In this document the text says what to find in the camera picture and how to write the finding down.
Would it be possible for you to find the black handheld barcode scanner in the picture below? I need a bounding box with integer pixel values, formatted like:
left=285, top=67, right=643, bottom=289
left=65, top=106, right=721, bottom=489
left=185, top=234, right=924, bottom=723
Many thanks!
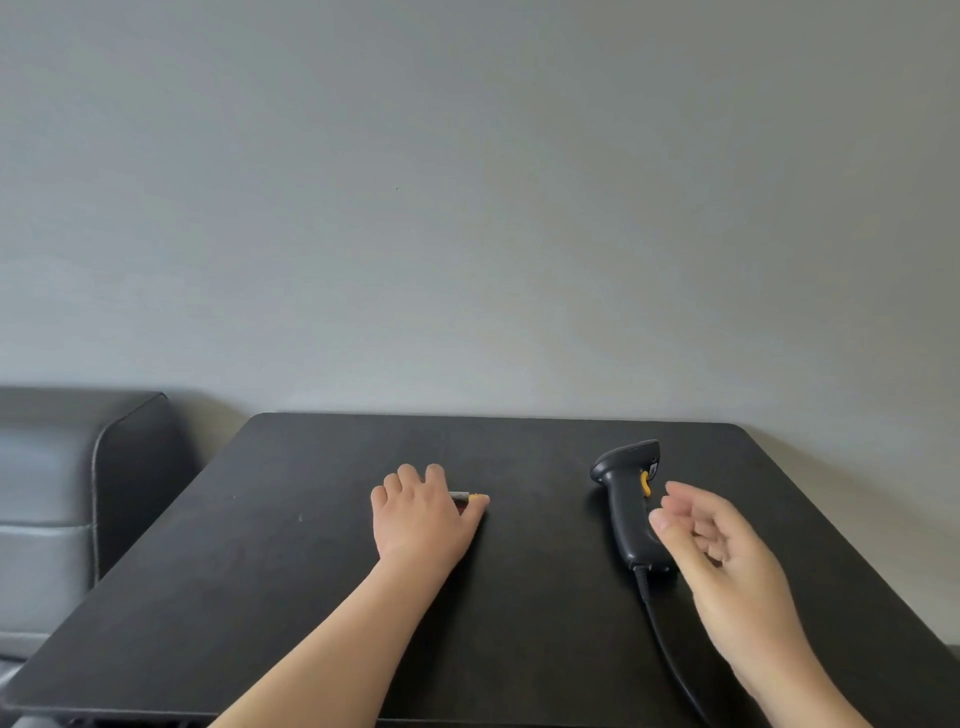
left=588, top=439, right=678, bottom=576

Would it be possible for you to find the person's left hand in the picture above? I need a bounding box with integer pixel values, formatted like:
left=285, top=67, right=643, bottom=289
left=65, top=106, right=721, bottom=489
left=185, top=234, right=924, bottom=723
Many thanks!
left=369, top=462, right=491, bottom=574

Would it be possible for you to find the person's right hand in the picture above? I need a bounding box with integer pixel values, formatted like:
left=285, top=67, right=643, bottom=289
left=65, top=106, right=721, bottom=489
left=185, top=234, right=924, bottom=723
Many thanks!
left=648, top=480, right=799, bottom=680

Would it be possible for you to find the person's right forearm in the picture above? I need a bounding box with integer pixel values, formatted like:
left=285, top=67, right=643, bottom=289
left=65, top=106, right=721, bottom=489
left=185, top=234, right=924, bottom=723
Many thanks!
left=729, top=643, right=875, bottom=728

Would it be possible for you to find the grey leather sofa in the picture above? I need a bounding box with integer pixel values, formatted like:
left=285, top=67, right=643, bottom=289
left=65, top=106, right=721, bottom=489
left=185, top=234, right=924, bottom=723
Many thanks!
left=0, top=385, right=202, bottom=680

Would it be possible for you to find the person's left forearm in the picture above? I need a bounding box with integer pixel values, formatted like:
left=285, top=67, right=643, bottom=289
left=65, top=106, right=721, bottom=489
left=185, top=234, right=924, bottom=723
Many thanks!
left=210, top=556, right=460, bottom=728

